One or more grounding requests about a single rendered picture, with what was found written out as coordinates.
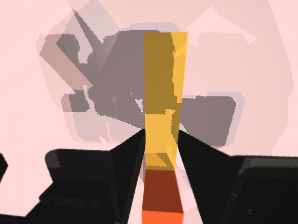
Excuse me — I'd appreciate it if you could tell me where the yellow bar with orange block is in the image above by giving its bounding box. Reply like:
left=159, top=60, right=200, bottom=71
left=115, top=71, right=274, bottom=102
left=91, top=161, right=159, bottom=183
left=141, top=32, right=189, bottom=224

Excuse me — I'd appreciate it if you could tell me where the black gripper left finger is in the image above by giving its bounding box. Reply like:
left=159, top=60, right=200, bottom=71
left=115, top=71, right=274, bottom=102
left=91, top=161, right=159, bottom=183
left=44, top=129, right=146, bottom=224

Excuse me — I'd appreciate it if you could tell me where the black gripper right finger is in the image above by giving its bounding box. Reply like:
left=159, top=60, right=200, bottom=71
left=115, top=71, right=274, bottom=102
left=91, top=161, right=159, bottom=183
left=177, top=130, right=298, bottom=224

